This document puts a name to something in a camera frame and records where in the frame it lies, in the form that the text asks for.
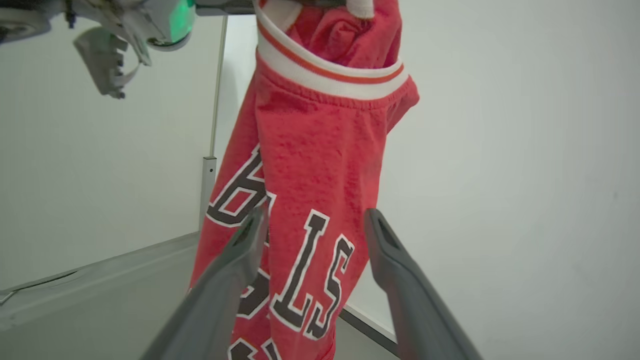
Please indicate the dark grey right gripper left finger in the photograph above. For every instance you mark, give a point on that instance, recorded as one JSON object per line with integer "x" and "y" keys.
{"x": 215, "y": 305}

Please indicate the white left gripper green band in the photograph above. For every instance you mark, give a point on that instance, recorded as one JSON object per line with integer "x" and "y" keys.
{"x": 165, "y": 22}

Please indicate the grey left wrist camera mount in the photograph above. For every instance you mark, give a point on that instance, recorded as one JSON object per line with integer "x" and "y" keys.
{"x": 102, "y": 60}

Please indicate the red jersey shorts with lettering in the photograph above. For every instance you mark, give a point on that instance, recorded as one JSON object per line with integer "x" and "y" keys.
{"x": 315, "y": 165}

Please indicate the dark baseboard strip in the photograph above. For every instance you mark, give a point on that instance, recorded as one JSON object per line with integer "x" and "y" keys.
{"x": 372, "y": 330}

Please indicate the grey metal wall post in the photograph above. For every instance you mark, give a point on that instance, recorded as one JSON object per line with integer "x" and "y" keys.
{"x": 210, "y": 175}

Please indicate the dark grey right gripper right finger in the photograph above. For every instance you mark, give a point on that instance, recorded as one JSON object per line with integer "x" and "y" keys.
{"x": 415, "y": 305}

